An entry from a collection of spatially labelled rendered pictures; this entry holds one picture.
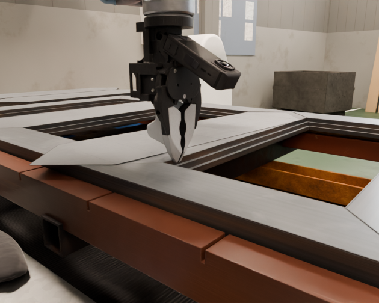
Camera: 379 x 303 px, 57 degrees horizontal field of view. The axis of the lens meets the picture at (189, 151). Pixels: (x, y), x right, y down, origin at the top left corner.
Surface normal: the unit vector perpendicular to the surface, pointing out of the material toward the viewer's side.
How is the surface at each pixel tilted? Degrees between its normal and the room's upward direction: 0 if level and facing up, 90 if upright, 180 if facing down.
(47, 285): 0
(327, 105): 90
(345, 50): 90
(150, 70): 90
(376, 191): 0
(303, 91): 90
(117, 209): 0
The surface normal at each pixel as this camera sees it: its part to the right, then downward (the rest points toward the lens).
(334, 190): -0.64, 0.19
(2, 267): 0.03, -0.92
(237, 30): 0.65, 0.19
